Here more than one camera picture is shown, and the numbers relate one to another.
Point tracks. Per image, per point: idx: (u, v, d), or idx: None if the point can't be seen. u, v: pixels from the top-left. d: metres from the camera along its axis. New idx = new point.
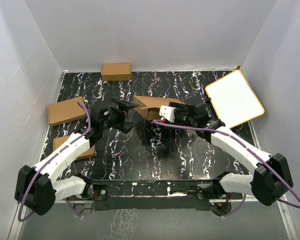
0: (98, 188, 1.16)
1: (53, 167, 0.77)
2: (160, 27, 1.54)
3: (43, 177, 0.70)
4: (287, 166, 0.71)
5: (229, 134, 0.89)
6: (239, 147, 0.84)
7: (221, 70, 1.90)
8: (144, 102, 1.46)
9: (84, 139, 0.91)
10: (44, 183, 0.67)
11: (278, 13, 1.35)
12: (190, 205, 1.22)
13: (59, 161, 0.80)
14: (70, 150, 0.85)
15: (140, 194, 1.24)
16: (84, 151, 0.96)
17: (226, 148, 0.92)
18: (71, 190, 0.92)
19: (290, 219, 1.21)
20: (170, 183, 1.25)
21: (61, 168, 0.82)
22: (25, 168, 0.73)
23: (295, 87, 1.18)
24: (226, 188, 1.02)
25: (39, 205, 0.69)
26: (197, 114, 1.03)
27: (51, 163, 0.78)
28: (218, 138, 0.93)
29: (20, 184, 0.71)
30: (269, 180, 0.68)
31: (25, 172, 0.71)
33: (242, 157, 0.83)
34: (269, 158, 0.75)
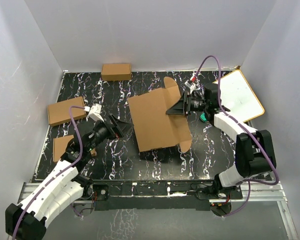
0: (98, 188, 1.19)
1: (39, 203, 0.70)
2: (160, 27, 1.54)
3: (29, 215, 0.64)
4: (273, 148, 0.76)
5: (227, 114, 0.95)
6: (232, 123, 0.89)
7: (221, 70, 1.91)
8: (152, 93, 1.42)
9: (72, 168, 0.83)
10: (30, 223, 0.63)
11: (278, 14, 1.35)
12: (190, 205, 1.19)
13: (45, 195, 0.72)
14: (57, 181, 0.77)
15: (140, 194, 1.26)
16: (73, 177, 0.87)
17: (224, 129, 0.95)
18: (65, 205, 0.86)
19: (290, 219, 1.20)
20: (170, 183, 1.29)
21: (49, 201, 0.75)
22: (12, 205, 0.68)
23: (295, 87, 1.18)
24: (223, 182, 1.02)
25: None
26: (210, 99, 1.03)
27: (37, 199, 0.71)
28: (217, 118, 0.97)
29: (8, 223, 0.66)
30: (248, 146, 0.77)
31: (11, 211, 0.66)
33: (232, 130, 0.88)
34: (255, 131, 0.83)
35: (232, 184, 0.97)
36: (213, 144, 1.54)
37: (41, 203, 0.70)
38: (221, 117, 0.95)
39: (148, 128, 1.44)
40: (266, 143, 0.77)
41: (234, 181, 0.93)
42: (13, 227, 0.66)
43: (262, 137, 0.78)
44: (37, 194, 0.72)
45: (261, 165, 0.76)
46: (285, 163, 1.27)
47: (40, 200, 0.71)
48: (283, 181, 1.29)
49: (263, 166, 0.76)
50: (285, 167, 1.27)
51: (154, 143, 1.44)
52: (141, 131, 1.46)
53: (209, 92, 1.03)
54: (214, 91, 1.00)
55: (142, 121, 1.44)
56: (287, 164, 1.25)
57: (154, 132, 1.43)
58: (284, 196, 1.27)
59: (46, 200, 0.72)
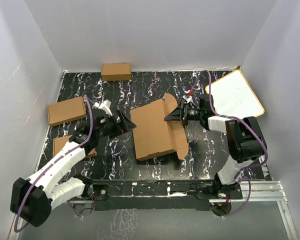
0: (98, 188, 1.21)
1: (48, 178, 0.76)
2: (160, 27, 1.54)
3: (37, 190, 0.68)
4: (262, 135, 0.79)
5: (219, 114, 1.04)
6: (222, 118, 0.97)
7: (221, 70, 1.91)
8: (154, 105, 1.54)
9: (80, 149, 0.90)
10: (38, 197, 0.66)
11: (278, 14, 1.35)
12: (190, 204, 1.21)
13: (53, 172, 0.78)
14: (65, 160, 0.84)
15: (140, 194, 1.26)
16: (79, 159, 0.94)
17: (218, 127, 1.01)
18: (68, 197, 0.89)
19: (290, 220, 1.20)
20: (170, 183, 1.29)
21: (56, 178, 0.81)
22: (19, 180, 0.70)
23: (295, 87, 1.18)
24: (222, 180, 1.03)
25: (34, 215, 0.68)
26: (204, 107, 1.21)
27: (46, 174, 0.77)
28: (211, 119, 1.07)
29: (14, 197, 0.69)
30: (236, 129, 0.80)
31: (19, 186, 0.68)
33: (221, 123, 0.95)
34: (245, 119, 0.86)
35: (231, 179, 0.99)
36: (213, 144, 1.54)
37: (50, 178, 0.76)
38: (214, 118, 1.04)
39: (147, 135, 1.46)
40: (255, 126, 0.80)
41: (233, 174, 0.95)
42: (19, 202, 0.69)
43: (249, 121, 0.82)
44: (46, 170, 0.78)
45: (252, 145, 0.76)
46: (286, 163, 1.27)
47: (49, 176, 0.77)
48: (284, 181, 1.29)
49: (254, 147, 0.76)
50: (286, 167, 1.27)
51: (151, 149, 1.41)
52: (140, 139, 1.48)
53: (203, 101, 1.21)
54: (207, 100, 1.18)
55: (141, 129, 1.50)
56: (288, 164, 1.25)
57: (152, 138, 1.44)
58: (284, 196, 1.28)
59: (54, 176, 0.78)
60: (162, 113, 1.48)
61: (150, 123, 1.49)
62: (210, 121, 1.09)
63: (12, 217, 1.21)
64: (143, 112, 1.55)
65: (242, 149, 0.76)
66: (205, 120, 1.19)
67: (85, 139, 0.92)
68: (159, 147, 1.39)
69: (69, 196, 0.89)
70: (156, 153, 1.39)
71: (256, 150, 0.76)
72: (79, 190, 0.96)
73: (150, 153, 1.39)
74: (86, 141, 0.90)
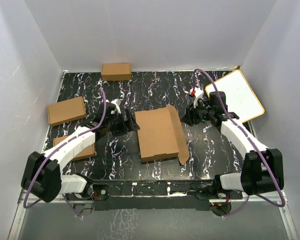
0: (98, 188, 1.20)
1: (62, 154, 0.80)
2: (160, 27, 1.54)
3: (52, 162, 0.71)
4: (281, 164, 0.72)
5: (237, 124, 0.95)
6: (242, 136, 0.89)
7: (221, 70, 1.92)
8: (154, 111, 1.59)
9: (91, 133, 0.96)
10: (53, 169, 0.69)
11: (277, 14, 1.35)
12: (190, 205, 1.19)
13: (67, 149, 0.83)
14: (78, 141, 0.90)
15: (140, 194, 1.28)
16: (89, 144, 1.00)
17: (232, 137, 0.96)
18: (70, 190, 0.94)
19: (290, 219, 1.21)
20: (170, 183, 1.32)
21: (68, 156, 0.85)
22: (35, 153, 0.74)
23: (295, 88, 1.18)
24: (224, 185, 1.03)
25: (46, 191, 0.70)
26: (216, 105, 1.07)
27: (60, 151, 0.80)
28: (226, 127, 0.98)
29: (28, 170, 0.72)
30: (257, 167, 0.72)
31: (34, 158, 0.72)
33: (241, 144, 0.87)
34: (266, 150, 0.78)
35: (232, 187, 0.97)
36: (213, 144, 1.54)
37: (64, 154, 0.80)
38: (229, 127, 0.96)
39: (151, 137, 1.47)
40: (276, 163, 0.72)
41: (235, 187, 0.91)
42: (31, 176, 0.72)
43: (273, 157, 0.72)
44: (60, 147, 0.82)
45: (268, 187, 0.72)
46: (285, 163, 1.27)
47: (63, 152, 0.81)
48: (284, 181, 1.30)
49: (269, 189, 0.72)
50: (286, 167, 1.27)
51: (158, 149, 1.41)
52: (144, 140, 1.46)
53: (214, 98, 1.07)
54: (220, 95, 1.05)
55: (145, 130, 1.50)
56: (287, 164, 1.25)
57: (158, 140, 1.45)
58: (284, 196, 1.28)
59: (68, 152, 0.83)
60: (167, 117, 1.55)
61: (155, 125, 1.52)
62: (223, 126, 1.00)
63: (13, 216, 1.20)
64: (144, 116, 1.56)
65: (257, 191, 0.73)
66: (217, 118, 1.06)
67: (96, 125, 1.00)
68: (166, 148, 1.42)
69: (71, 189, 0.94)
70: (162, 153, 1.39)
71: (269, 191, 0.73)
72: (81, 186, 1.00)
73: (157, 153, 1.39)
74: (98, 127, 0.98)
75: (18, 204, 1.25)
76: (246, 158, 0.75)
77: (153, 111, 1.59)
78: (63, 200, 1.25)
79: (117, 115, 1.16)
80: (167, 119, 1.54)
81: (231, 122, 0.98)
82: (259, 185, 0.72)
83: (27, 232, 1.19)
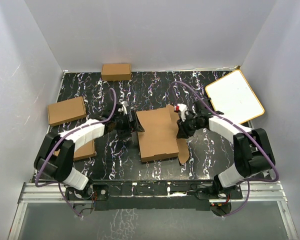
0: (98, 188, 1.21)
1: (76, 137, 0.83)
2: (160, 27, 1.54)
3: (68, 141, 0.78)
4: (268, 141, 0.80)
5: (222, 117, 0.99)
6: (227, 124, 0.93)
7: (221, 70, 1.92)
8: (154, 111, 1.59)
9: (101, 124, 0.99)
10: (69, 146, 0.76)
11: (277, 14, 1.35)
12: (190, 205, 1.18)
13: (81, 133, 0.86)
14: (90, 128, 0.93)
15: (140, 194, 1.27)
16: (98, 135, 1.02)
17: (219, 130, 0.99)
18: (74, 183, 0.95)
19: (290, 219, 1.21)
20: (170, 183, 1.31)
21: (81, 142, 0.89)
22: (51, 134, 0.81)
23: (295, 88, 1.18)
24: (224, 183, 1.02)
25: (60, 169, 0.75)
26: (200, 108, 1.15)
27: (74, 134, 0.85)
28: (213, 122, 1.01)
29: (43, 148, 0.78)
30: (246, 145, 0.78)
31: (50, 137, 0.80)
33: (228, 131, 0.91)
34: (251, 131, 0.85)
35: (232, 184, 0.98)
36: (213, 144, 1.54)
37: (78, 137, 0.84)
38: (216, 120, 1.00)
39: (151, 137, 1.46)
40: (263, 140, 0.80)
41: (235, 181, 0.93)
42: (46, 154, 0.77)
43: (258, 135, 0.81)
44: (74, 130, 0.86)
45: (261, 164, 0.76)
46: (285, 163, 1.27)
47: (77, 135, 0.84)
48: (284, 180, 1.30)
49: (262, 165, 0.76)
50: (286, 167, 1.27)
51: (158, 150, 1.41)
52: (144, 139, 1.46)
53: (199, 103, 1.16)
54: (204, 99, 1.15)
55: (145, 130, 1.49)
56: (287, 164, 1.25)
57: (157, 139, 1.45)
58: (284, 196, 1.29)
59: (81, 137, 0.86)
60: (167, 118, 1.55)
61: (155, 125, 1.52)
62: (210, 122, 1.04)
63: (12, 217, 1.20)
64: (143, 116, 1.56)
65: (251, 168, 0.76)
66: (205, 118, 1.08)
67: (106, 118, 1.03)
68: (165, 148, 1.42)
69: (76, 181, 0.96)
70: (162, 153, 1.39)
71: (263, 168, 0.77)
72: (83, 182, 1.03)
73: (156, 154, 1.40)
74: (108, 120, 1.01)
75: (17, 204, 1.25)
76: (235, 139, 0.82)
77: (152, 111, 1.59)
78: (63, 200, 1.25)
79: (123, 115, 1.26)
80: (167, 120, 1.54)
81: (217, 118, 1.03)
82: (252, 162, 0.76)
83: (27, 232, 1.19)
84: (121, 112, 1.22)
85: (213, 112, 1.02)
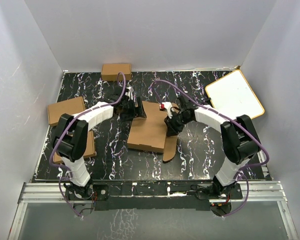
0: (98, 188, 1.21)
1: (88, 118, 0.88)
2: (160, 27, 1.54)
3: (82, 121, 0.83)
4: (252, 125, 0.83)
5: (207, 108, 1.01)
6: (214, 114, 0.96)
7: (221, 70, 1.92)
8: (157, 105, 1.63)
9: (110, 106, 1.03)
10: (83, 126, 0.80)
11: (277, 14, 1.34)
12: (190, 205, 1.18)
13: (92, 114, 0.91)
14: (101, 110, 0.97)
15: (140, 194, 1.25)
16: (108, 117, 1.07)
17: (207, 121, 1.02)
18: (79, 175, 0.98)
19: (290, 219, 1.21)
20: (170, 183, 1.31)
21: (92, 123, 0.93)
22: (65, 115, 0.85)
23: (295, 88, 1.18)
24: (222, 181, 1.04)
25: (75, 146, 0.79)
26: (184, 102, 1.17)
27: (86, 114, 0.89)
28: (200, 113, 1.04)
29: (59, 128, 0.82)
30: (232, 132, 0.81)
31: (65, 118, 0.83)
33: (216, 122, 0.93)
34: (236, 118, 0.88)
35: (231, 181, 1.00)
36: (213, 144, 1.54)
37: (91, 118, 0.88)
38: (202, 111, 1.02)
39: (143, 128, 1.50)
40: (248, 126, 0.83)
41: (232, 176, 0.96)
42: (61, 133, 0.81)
43: (243, 122, 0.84)
44: (86, 112, 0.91)
45: (249, 147, 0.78)
46: (285, 163, 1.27)
47: (89, 116, 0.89)
48: (283, 181, 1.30)
49: (251, 149, 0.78)
50: (286, 167, 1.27)
51: (154, 142, 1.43)
52: (139, 131, 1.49)
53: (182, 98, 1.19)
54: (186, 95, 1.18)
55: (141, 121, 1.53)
56: (287, 164, 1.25)
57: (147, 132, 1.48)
58: (284, 196, 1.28)
59: (93, 118, 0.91)
60: (164, 111, 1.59)
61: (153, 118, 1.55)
62: (197, 114, 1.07)
63: (12, 217, 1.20)
64: (146, 108, 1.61)
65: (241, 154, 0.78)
66: (190, 110, 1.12)
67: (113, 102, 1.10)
68: (161, 141, 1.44)
69: (81, 173, 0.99)
70: (146, 145, 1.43)
71: (252, 152, 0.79)
72: (85, 178, 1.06)
73: (152, 146, 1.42)
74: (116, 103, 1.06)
75: (18, 204, 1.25)
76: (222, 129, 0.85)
77: (155, 105, 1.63)
78: (63, 200, 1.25)
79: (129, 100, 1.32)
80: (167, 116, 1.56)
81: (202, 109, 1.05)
82: (241, 148, 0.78)
83: (27, 232, 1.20)
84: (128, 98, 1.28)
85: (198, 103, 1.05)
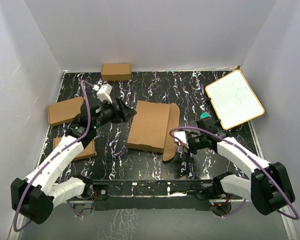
0: (98, 188, 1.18)
1: (46, 176, 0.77)
2: (160, 27, 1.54)
3: (37, 189, 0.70)
4: (287, 176, 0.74)
5: (232, 143, 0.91)
6: (241, 154, 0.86)
7: (221, 70, 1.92)
8: (156, 104, 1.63)
9: (77, 143, 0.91)
10: (38, 195, 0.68)
11: (277, 14, 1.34)
12: (190, 205, 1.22)
13: (51, 170, 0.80)
14: (62, 157, 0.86)
15: (140, 194, 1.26)
16: (78, 151, 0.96)
17: (231, 157, 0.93)
18: (68, 196, 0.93)
19: (290, 218, 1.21)
20: (170, 183, 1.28)
21: (55, 175, 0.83)
22: (18, 180, 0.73)
23: (295, 87, 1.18)
24: (226, 188, 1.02)
25: (35, 215, 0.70)
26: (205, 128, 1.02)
27: (44, 173, 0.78)
28: (223, 148, 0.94)
29: (13, 197, 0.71)
30: (266, 184, 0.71)
31: (17, 185, 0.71)
33: (243, 163, 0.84)
34: (268, 165, 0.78)
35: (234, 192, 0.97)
36: None
37: (47, 177, 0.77)
38: (225, 146, 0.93)
39: (143, 127, 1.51)
40: (282, 176, 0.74)
41: (238, 193, 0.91)
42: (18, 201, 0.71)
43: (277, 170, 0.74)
44: (43, 168, 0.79)
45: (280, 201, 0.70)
46: (285, 163, 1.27)
47: (46, 174, 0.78)
48: None
49: (282, 203, 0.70)
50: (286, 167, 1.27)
51: (153, 142, 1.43)
52: (138, 131, 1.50)
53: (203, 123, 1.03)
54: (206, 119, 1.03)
55: (142, 121, 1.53)
56: (287, 164, 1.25)
57: (147, 132, 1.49)
58: None
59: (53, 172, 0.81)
60: (164, 109, 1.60)
61: (151, 118, 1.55)
62: (219, 147, 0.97)
63: (12, 217, 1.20)
64: (145, 107, 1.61)
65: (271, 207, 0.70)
66: (211, 140, 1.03)
67: (82, 133, 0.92)
68: (160, 141, 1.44)
69: (69, 194, 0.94)
70: (146, 145, 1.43)
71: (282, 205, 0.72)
72: (80, 187, 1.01)
73: (152, 146, 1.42)
74: (83, 136, 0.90)
75: None
76: (253, 178, 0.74)
77: (153, 104, 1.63)
78: (63, 200, 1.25)
79: (104, 106, 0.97)
80: (166, 114, 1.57)
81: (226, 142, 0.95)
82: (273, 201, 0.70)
83: (27, 231, 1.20)
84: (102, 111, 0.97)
85: (220, 137, 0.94)
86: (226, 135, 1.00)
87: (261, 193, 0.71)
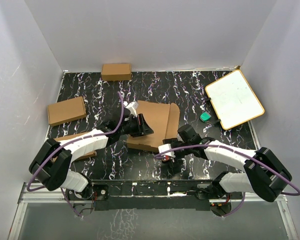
0: (98, 188, 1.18)
1: (75, 147, 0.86)
2: (160, 27, 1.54)
3: (66, 151, 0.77)
4: (276, 157, 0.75)
5: (218, 145, 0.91)
6: (229, 152, 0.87)
7: (221, 70, 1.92)
8: (156, 104, 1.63)
9: (104, 137, 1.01)
10: (65, 158, 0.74)
11: (278, 13, 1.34)
12: (190, 205, 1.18)
13: (81, 144, 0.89)
14: (92, 140, 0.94)
15: (140, 194, 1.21)
16: (100, 147, 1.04)
17: (222, 159, 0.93)
18: (71, 187, 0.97)
19: (290, 219, 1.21)
20: (170, 183, 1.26)
21: (79, 152, 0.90)
22: (52, 140, 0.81)
23: (294, 88, 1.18)
24: (226, 189, 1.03)
25: (52, 178, 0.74)
26: (189, 138, 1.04)
27: (75, 144, 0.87)
28: (211, 152, 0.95)
29: (41, 154, 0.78)
30: (260, 172, 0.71)
31: (50, 144, 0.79)
33: (234, 160, 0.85)
34: (255, 153, 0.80)
35: (236, 191, 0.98)
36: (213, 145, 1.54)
37: (77, 148, 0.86)
38: (213, 149, 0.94)
39: None
40: (272, 159, 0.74)
41: (239, 188, 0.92)
42: (42, 160, 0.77)
43: (265, 155, 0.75)
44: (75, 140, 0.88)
45: (279, 184, 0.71)
46: (284, 163, 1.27)
47: (77, 145, 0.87)
48: None
49: (281, 185, 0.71)
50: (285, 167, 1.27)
51: (154, 142, 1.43)
52: None
53: (186, 133, 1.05)
54: (188, 129, 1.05)
55: None
56: (286, 164, 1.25)
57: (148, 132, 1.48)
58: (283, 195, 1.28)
59: (80, 148, 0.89)
60: (164, 109, 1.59)
61: (152, 118, 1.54)
62: (208, 152, 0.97)
63: (13, 217, 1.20)
64: (145, 106, 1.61)
65: (274, 191, 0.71)
66: (199, 149, 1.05)
67: (110, 131, 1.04)
68: (161, 141, 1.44)
69: (73, 185, 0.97)
70: (147, 145, 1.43)
71: (283, 186, 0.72)
72: (82, 185, 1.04)
73: (152, 146, 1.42)
74: (112, 132, 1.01)
75: (18, 204, 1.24)
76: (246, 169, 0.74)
77: (153, 104, 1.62)
78: (63, 200, 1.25)
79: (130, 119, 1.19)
80: (167, 114, 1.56)
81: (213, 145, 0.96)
82: (273, 185, 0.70)
83: (27, 231, 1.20)
84: (128, 121, 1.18)
85: (205, 144, 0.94)
86: (209, 139, 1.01)
87: (260, 183, 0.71)
